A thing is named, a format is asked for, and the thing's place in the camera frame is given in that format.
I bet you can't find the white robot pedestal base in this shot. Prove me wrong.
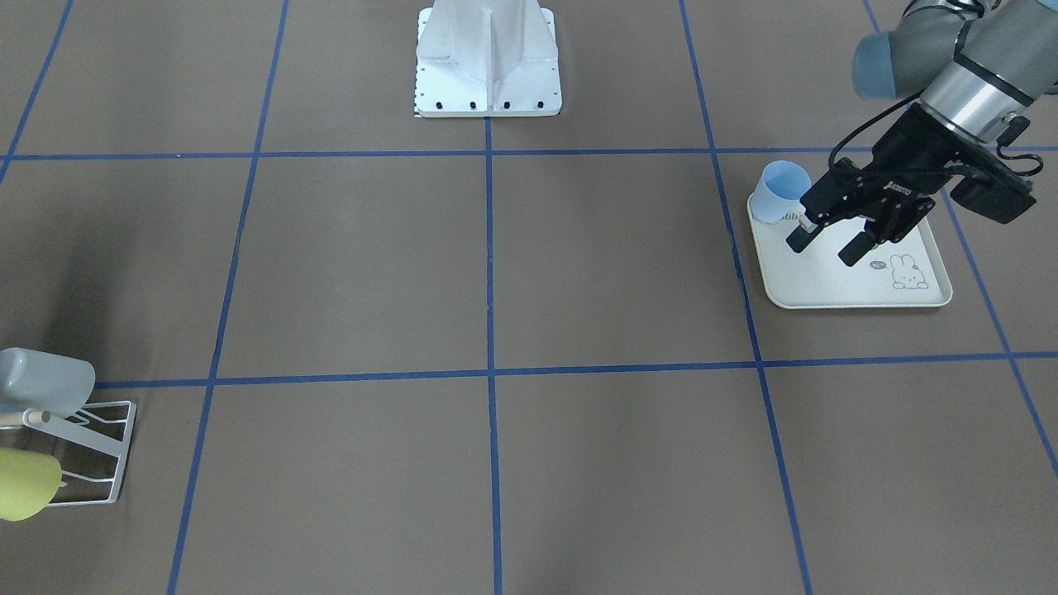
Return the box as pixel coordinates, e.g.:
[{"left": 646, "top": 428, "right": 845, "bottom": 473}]
[{"left": 413, "top": 1, "right": 563, "bottom": 118}]

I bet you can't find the yellow plastic cup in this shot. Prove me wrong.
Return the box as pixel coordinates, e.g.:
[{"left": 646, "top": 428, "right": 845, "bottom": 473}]
[{"left": 1, "top": 447, "right": 63, "bottom": 522}]

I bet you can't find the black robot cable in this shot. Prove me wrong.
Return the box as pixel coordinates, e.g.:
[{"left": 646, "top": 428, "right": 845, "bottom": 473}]
[{"left": 829, "top": 95, "right": 1042, "bottom": 179}]

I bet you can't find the blue cup back row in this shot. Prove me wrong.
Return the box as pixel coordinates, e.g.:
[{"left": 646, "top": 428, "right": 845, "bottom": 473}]
[{"left": 748, "top": 159, "right": 813, "bottom": 226}]

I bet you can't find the white wire cup rack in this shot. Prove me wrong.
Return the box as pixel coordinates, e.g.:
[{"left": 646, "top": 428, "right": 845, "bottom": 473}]
[{"left": 2, "top": 402, "right": 136, "bottom": 511}]

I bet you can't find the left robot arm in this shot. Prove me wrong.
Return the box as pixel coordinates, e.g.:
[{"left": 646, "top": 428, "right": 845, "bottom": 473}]
[{"left": 787, "top": 1, "right": 1057, "bottom": 266}]

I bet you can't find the cream rabbit tray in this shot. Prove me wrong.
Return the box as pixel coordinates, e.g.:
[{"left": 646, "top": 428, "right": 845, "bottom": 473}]
[{"left": 749, "top": 216, "right": 953, "bottom": 310}]

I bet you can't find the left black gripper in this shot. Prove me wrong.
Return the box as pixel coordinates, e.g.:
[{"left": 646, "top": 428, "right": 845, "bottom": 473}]
[{"left": 785, "top": 106, "right": 1003, "bottom": 267}]

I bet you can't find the grey plastic cup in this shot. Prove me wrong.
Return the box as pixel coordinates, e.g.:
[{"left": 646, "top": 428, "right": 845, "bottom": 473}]
[{"left": 1, "top": 348, "right": 96, "bottom": 417}]

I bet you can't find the wooden rack handle rod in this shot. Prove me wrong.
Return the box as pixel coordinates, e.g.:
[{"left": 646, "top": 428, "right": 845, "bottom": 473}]
[{"left": 0, "top": 410, "right": 50, "bottom": 429}]

